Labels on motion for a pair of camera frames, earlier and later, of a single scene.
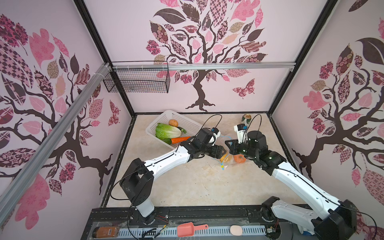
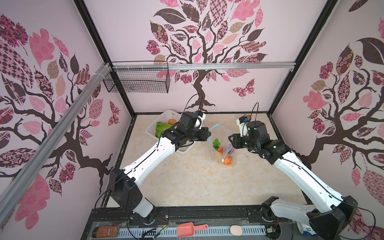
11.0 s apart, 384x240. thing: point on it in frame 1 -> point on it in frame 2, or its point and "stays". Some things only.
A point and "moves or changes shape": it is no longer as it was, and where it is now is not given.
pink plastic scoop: [187, 229] stays
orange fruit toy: [239, 158] -> [229, 161]
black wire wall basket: [139, 77] stays
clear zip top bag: [228, 159] moves or changes shape
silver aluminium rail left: [31, 167] stays
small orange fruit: [173, 122] stays
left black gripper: [217, 151] -> [203, 136]
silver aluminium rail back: [133, 67] stays
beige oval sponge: [236, 230] stays
